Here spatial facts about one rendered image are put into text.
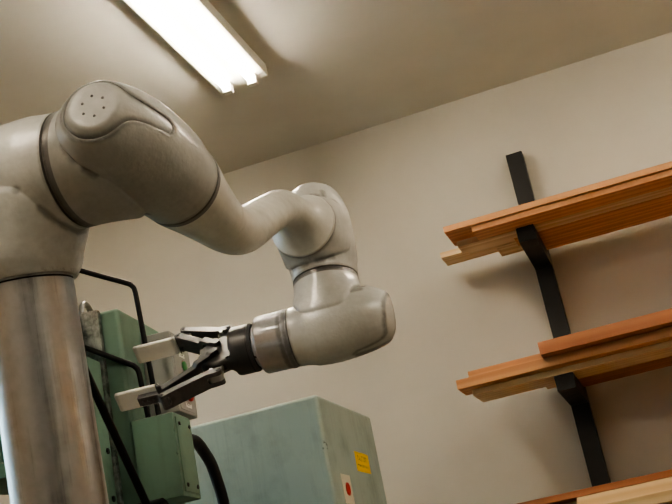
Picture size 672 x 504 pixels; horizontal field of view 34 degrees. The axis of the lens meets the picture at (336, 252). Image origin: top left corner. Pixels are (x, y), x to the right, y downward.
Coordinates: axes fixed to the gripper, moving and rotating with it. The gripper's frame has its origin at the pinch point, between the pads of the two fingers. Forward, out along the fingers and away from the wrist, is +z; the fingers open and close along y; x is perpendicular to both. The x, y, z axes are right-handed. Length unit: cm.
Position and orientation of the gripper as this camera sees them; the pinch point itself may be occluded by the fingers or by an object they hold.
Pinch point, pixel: (134, 376)
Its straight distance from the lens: 174.9
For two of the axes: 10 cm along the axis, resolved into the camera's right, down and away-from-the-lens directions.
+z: -9.6, 2.4, 1.6
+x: -2.9, -8.7, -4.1
